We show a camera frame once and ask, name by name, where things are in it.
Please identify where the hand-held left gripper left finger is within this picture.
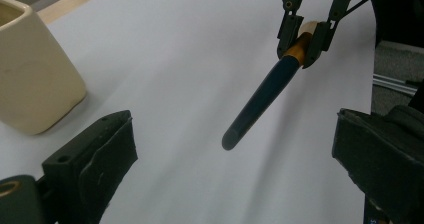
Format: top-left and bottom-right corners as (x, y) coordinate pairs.
(41, 109), (139, 224)

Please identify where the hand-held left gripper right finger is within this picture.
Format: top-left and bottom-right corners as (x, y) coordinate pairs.
(331, 104), (424, 224)

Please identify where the small-headed makeup brush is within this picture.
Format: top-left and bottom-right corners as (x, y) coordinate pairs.
(221, 20), (319, 152)

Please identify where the cream square cup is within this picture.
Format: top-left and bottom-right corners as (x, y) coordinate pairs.
(0, 0), (88, 137)

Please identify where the black curtain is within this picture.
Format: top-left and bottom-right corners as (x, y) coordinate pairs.
(370, 0), (424, 49)

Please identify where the white table sheet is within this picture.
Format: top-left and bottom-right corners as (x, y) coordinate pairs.
(0, 0), (378, 224)

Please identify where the aluminium floor rail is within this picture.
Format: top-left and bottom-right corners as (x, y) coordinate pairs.
(372, 73), (419, 97)

